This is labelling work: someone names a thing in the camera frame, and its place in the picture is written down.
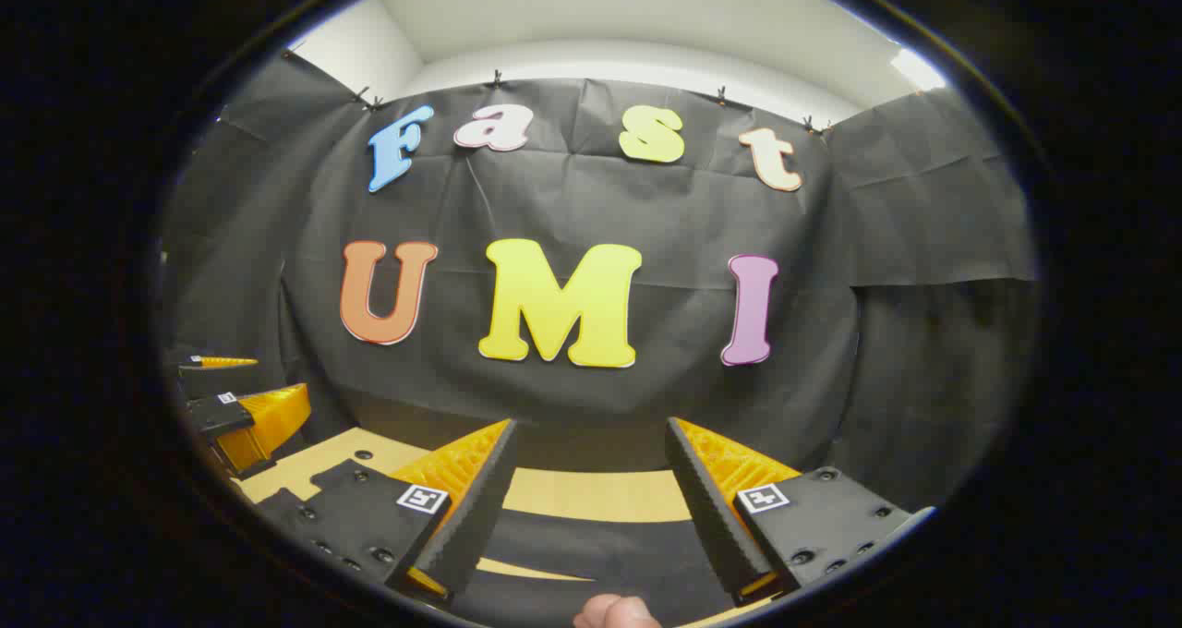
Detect small ceiling light panel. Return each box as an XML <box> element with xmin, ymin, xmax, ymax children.
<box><xmin>889</xmin><ymin>46</ymin><xmax>949</xmax><ymax>93</ymax></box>

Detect black backdrop cloth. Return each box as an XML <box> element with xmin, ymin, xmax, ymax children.
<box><xmin>159</xmin><ymin>49</ymin><xmax>1040</xmax><ymax>516</ymax></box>

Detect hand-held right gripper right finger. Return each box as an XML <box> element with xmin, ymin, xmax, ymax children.
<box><xmin>665</xmin><ymin>416</ymin><xmax>936</xmax><ymax>609</ymax></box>

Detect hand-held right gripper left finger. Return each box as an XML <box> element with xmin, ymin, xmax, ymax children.
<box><xmin>261</xmin><ymin>417</ymin><xmax>519</xmax><ymax>605</ymax></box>

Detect dark jeans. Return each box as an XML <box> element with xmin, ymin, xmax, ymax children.
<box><xmin>254</xmin><ymin>488</ymin><xmax>740</xmax><ymax>625</ymax></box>

